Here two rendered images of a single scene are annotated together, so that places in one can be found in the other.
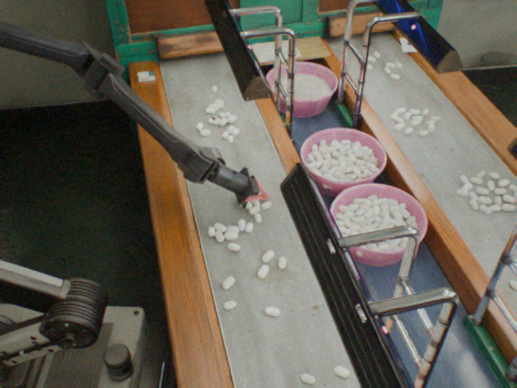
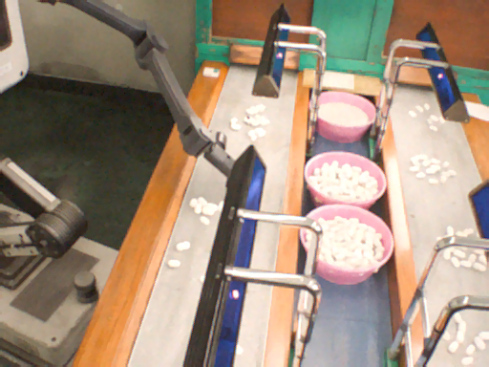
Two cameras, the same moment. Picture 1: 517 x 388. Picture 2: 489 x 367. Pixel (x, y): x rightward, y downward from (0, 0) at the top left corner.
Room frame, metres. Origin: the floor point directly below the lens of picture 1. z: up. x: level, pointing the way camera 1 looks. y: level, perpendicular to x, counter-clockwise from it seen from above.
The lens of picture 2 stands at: (-0.03, -0.40, 1.79)
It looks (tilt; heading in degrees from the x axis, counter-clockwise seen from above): 38 degrees down; 19
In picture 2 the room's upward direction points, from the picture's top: 4 degrees clockwise
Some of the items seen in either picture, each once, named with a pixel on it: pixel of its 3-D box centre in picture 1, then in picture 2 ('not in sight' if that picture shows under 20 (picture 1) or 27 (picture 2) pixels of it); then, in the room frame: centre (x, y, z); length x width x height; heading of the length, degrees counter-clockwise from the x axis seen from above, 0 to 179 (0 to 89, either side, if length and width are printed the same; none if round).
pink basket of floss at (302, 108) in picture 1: (300, 90); (341, 118); (1.79, -0.14, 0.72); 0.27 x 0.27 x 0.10
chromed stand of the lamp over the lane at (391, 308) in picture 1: (376, 334); (265, 318); (0.63, -0.23, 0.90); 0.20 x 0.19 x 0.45; 14
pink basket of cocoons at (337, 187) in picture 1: (342, 165); (343, 186); (1.37, -0.25, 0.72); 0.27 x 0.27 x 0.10
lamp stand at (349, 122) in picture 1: (375, 66); (406, 108); (1.67, -0.38, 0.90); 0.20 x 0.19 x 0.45; 14
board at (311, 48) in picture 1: (285, 51); (342, 82); (2.01, -0.08, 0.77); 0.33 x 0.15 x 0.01; 104
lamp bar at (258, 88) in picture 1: (233, 33); (275, 43); (1.56, 0.09, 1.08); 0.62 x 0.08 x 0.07; 14
